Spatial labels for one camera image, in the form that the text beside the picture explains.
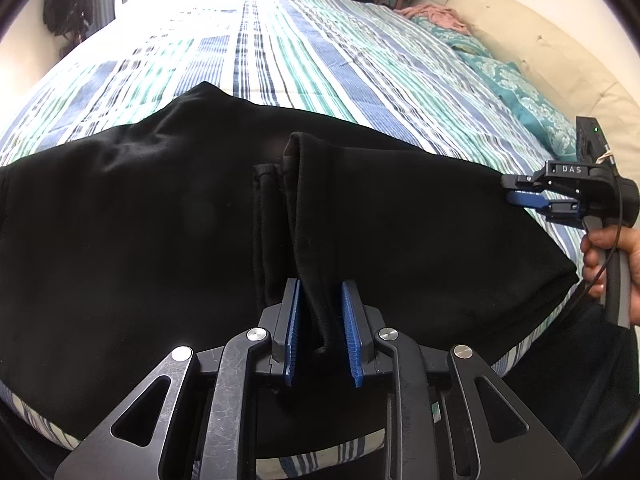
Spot teal floral pillow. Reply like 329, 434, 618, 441
411, 16, 576, 160

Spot striped blue green bed sheet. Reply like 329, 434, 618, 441
1, 0, 578, 478

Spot right hand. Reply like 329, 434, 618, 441
580, 226, 640, 326

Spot pink cloth on bed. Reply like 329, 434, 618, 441
396, 3, 471, 36

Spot black pants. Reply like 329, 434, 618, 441
1, 84, 577, 448

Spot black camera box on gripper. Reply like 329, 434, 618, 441
576, 116, 608, 164

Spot cream padded headboard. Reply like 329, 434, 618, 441
447, 0, 640, 181

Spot black bag hanging on wall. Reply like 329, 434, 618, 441
42, 0, 94, 44

